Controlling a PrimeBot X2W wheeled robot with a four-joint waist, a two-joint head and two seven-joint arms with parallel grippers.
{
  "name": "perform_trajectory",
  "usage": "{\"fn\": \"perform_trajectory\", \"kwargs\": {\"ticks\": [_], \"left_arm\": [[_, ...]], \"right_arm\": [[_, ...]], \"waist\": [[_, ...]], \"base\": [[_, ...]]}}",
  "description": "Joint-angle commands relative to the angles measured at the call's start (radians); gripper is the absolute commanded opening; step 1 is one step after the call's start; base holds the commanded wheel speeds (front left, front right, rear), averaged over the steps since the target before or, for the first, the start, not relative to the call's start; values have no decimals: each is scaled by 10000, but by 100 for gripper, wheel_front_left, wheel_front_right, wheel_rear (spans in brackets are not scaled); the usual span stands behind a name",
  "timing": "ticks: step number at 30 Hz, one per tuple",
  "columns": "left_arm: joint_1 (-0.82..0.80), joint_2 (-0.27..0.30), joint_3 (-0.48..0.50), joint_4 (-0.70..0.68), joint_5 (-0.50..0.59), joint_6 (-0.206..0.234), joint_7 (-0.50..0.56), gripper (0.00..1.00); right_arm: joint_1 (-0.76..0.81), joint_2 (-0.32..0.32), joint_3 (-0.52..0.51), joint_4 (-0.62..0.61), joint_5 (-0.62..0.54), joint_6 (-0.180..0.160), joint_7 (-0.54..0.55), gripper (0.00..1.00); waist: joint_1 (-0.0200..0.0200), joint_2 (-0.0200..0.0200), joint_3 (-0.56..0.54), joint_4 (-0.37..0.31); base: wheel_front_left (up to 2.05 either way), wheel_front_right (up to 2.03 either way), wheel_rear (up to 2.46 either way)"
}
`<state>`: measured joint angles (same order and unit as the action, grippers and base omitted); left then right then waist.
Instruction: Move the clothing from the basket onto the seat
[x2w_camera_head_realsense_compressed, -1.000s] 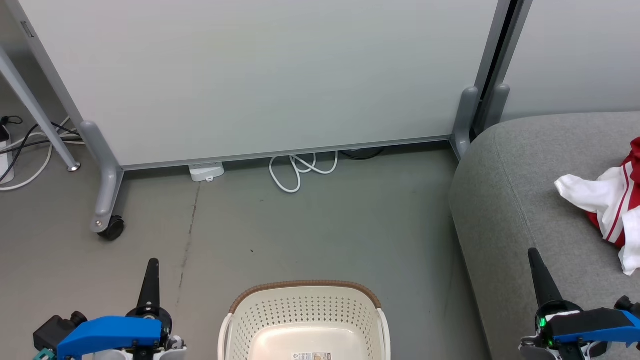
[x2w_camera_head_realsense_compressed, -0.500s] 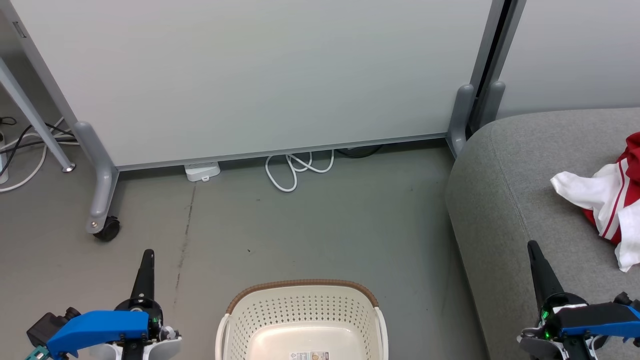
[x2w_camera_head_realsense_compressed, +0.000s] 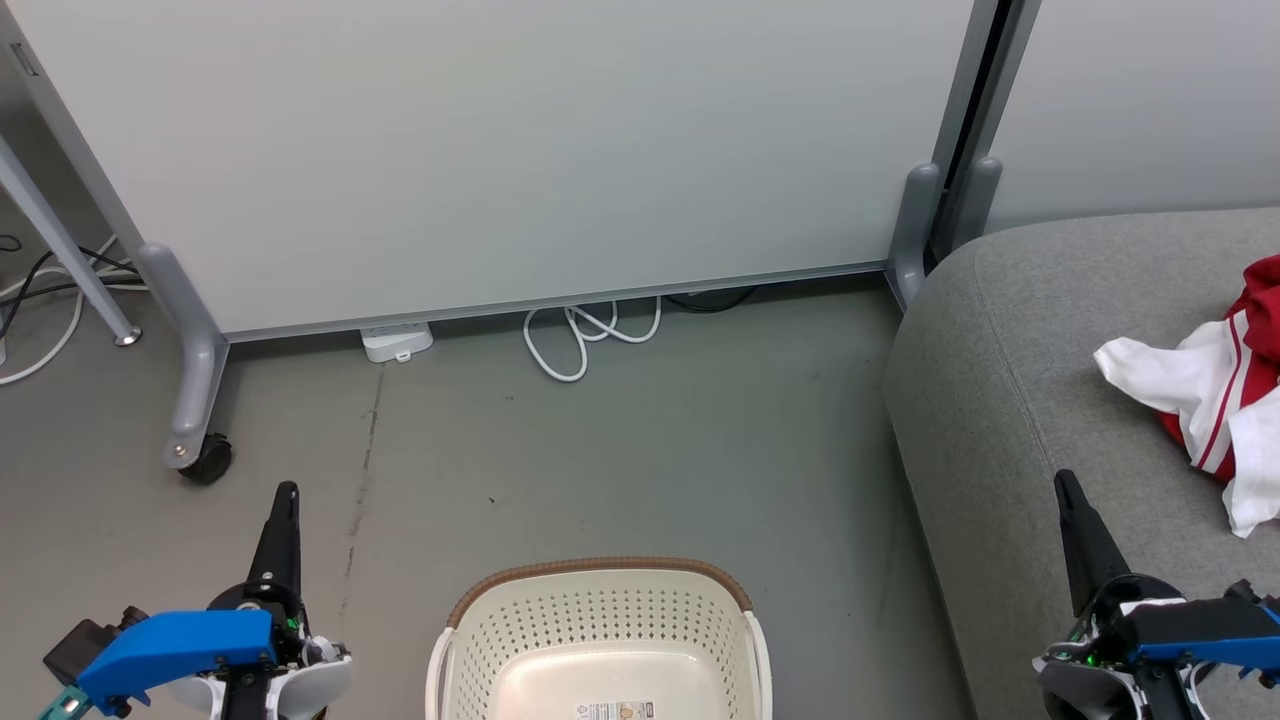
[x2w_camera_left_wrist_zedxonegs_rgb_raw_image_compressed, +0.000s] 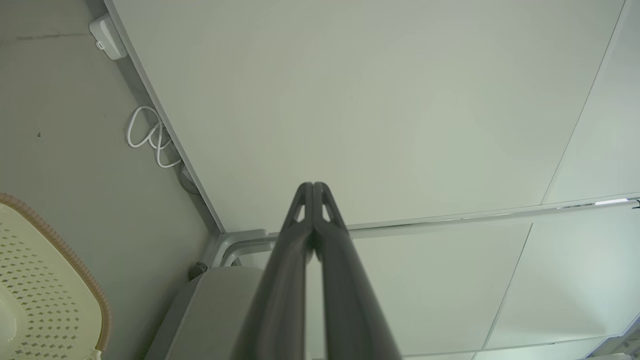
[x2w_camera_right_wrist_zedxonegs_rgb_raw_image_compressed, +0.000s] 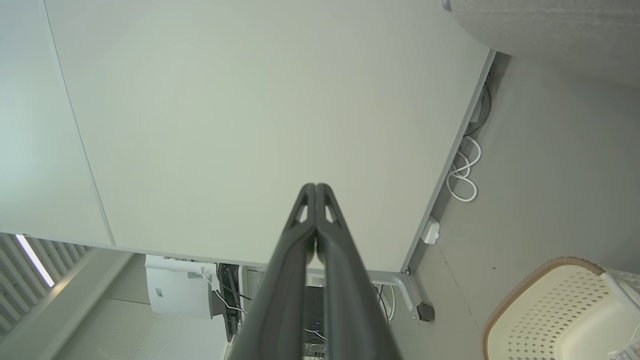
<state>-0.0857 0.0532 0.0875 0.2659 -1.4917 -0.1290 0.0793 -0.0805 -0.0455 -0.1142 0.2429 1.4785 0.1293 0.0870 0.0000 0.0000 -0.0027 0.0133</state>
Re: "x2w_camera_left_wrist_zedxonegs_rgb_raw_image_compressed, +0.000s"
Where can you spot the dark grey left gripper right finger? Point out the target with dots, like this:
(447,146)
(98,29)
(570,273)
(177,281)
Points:
(350,300)

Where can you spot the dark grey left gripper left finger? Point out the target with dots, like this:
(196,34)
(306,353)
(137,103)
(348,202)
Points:
(280,300)

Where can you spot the grey partition foot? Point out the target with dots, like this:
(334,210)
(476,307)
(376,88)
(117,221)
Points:
(247,247)
(245,235)

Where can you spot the grey fabric seat cushion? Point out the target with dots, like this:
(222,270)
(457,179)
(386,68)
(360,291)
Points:
(215,315)

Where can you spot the black caster wheel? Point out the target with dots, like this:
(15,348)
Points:
(197,270)

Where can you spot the large white partition panel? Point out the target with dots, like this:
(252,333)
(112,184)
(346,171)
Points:
(375,100)

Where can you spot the cream perforated laundry basket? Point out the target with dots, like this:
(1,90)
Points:
(40,290)

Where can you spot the small white power strip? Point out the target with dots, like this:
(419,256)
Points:
(107,37)

